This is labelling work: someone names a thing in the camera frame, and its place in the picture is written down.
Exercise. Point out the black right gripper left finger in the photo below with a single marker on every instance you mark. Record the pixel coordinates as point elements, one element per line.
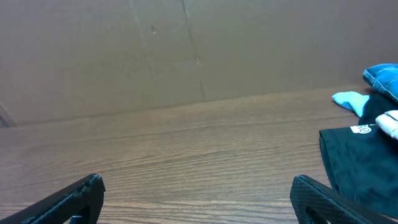
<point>80,202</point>

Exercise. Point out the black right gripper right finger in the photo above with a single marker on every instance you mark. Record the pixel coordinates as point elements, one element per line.
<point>315,203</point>

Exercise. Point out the beige khaki shorts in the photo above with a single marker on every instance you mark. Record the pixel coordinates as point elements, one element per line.
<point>388,123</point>

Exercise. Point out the black printed t-shirt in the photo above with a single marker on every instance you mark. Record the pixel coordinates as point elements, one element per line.
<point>361,161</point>

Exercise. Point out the light blue garment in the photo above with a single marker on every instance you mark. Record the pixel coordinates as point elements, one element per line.
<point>352,101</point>

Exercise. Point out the blue denim jeans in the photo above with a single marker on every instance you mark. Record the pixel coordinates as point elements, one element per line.
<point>383,79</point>

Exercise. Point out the brown cardboard backboard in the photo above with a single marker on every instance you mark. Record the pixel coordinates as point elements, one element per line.
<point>71,59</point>

